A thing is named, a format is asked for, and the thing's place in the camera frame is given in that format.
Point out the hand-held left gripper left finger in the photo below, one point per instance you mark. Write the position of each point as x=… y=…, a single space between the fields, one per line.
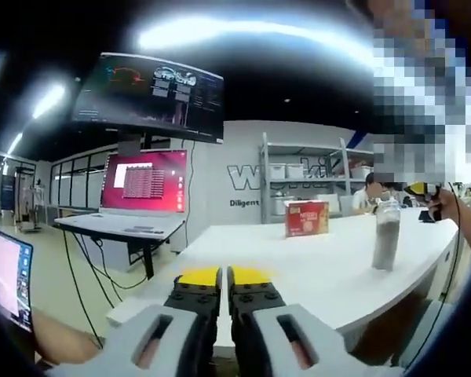
x=196 y=298

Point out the ceiling light strip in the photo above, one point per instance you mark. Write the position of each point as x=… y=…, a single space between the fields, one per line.
x=235 y=35

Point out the row of white storage bins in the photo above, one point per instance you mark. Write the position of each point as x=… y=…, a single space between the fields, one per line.
x=286 y=170

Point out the small white desk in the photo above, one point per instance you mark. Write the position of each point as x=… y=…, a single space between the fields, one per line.
x=114 y=243

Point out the person's right hand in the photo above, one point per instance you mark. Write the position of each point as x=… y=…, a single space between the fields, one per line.
x=443 y=204

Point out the red coffee box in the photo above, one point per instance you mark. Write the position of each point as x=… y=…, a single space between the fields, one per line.
x=307 y=218

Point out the clear plastic cup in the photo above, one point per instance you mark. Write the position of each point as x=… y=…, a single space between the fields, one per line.
x=386 y=235

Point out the hanging dark monitor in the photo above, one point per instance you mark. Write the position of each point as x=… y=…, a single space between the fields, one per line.
x=149 y=98

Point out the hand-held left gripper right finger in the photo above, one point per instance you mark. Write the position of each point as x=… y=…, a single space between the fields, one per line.
x=255 y=298

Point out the grey metal shelf rack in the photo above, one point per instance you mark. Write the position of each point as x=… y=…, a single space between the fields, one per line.
x=306 y=165

